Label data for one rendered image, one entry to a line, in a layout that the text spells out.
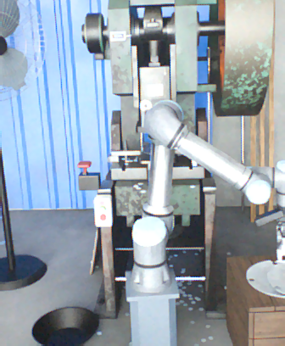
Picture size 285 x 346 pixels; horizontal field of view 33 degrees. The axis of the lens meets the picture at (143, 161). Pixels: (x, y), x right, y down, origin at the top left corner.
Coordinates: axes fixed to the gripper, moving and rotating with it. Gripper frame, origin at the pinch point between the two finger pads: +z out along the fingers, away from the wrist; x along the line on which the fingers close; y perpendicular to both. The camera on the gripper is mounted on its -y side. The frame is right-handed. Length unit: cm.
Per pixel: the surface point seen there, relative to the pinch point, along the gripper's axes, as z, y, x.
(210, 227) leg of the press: 6.4, -33.7, 31.0
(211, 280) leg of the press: 33, -34, 31
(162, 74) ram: -62, -59, 45
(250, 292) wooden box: 17.4, -10.4, -0.4
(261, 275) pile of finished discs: 17.3, -8.4, 14.2
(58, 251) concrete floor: 51, -143, 69
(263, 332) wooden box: 28.0, -4.3, -8.6
